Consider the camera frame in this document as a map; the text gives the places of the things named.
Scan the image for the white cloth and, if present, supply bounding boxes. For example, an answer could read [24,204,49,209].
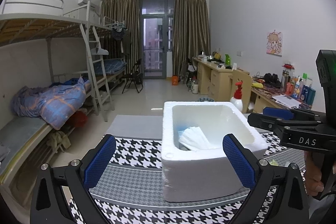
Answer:
[178,127,212,151]

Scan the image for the person's right hand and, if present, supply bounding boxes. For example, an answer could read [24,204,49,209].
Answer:
[304,151,324,197]

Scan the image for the printed paper sheets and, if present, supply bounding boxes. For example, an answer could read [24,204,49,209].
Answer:
[272,94,301,109]

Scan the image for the white red pump bottle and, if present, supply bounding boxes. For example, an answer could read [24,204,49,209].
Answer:
[230,81,243,112]

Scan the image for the wooden smiley chair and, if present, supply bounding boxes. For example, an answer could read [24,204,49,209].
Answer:
[230,70,252,113]

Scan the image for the blue waste basket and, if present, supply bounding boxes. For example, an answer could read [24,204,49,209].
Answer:
[198,97,215,102]

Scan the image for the wooden desk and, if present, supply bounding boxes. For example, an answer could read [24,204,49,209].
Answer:
[192,56,313,114]

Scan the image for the green pitcher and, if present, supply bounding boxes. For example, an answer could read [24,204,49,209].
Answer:
[225,54,231,65]

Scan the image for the white jug on floor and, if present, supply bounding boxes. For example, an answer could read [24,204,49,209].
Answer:
[191,82,199,94]

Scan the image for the anime girl poster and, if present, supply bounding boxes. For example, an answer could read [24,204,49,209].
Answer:
[266,30,283,56]

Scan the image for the white foam box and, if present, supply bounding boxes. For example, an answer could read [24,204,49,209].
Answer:
[161,101,268,202]

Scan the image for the houndstooth table cloth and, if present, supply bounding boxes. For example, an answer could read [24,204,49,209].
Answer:
[60,131,324,224]

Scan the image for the orange bag on floor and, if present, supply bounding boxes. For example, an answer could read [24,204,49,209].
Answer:
[171,76,179,86]

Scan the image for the blue plaid quilt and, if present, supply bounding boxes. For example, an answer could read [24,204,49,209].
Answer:
[10,77,91,130]

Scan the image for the right brown curtain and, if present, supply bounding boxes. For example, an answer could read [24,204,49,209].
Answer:
[173,0,211,76]

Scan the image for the brown curtain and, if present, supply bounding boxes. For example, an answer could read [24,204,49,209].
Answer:
[173,0,211,76]
[101,0,140,73]

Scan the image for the white metal bunk bed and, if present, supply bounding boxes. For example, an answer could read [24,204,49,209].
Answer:
[0,0,129,188]

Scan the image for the black folding chair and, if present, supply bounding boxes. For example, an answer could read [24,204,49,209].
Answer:
[121,59,143,93]

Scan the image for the glass balcony door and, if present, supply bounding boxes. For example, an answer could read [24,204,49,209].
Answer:
[140,0,174,79]

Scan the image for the left brown curtain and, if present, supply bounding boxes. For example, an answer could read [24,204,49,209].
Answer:
[101,0,140,73]

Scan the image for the white air conditioner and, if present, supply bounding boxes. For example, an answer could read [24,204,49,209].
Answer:
[77,0,99,10]

